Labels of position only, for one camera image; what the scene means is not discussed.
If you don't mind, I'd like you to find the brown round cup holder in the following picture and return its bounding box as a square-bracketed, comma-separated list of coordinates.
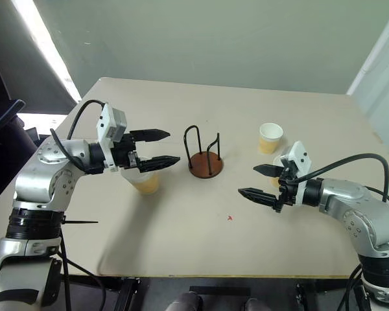
[183, 125, 224, 179]

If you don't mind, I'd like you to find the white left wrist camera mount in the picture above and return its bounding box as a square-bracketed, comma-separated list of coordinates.
[95, 102, 129, 172]

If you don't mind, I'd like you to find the black metal table leg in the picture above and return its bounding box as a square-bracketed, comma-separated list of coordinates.
[294, 283, 312, 311]
[113, 277, 142, 311]

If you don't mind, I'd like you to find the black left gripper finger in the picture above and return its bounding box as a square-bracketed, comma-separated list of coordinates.
[129, 128, 171, 144]
[138, 155, 182, 173]

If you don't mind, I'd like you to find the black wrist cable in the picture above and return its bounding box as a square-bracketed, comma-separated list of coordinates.
[49, 99, 107, 176]
[296, 153, 389, 205]

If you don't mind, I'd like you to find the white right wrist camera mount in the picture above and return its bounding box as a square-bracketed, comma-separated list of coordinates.
[279, 141, 313, 207]

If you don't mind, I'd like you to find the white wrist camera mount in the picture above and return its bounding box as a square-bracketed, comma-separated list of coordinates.
[95, 102, 129, 172]
[279, 141, 313, 207]

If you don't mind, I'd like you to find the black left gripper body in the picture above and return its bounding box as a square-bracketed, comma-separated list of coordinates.
[112, 131, 142, 171]

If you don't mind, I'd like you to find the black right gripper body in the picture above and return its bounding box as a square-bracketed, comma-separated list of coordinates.
[274, 161, 301, 214]

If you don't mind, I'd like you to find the dark rounded shape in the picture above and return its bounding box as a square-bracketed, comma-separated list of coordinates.
[242, 297, 273, 311]
[165, 291, 204, 311]

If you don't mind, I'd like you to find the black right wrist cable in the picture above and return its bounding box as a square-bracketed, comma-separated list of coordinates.
[296, 153, 389, 205]

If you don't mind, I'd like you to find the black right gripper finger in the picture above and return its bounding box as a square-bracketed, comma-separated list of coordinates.
[253, 164, 285, 178]
[238, 187, 279, 209]

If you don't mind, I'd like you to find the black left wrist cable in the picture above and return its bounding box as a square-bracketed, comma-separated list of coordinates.
[49, 99, 107, 176]

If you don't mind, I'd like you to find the thin black hanging cable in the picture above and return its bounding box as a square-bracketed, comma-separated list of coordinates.
[342, 264, 366, 311]
[60, 239, 108, 311]

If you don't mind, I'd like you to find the dark office chair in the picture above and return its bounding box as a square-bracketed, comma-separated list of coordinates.
[0, 45, 41, 211]

